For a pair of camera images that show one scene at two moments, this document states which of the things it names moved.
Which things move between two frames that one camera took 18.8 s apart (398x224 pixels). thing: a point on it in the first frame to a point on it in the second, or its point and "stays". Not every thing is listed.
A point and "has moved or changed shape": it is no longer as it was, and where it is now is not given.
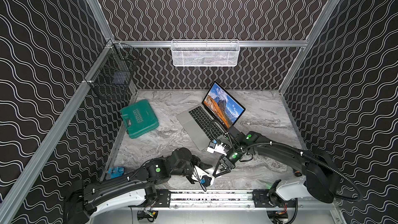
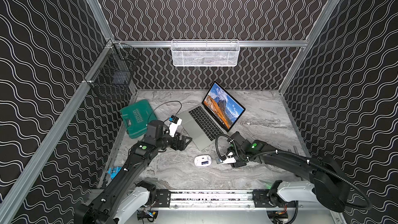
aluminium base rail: x=195 y=199 stays
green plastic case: x=139 y=119 stays
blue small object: x=116 y=171 stays
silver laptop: x=206 y=123 stays
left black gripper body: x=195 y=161 to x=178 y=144
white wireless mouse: x=198 y=172 has moved or changed shape
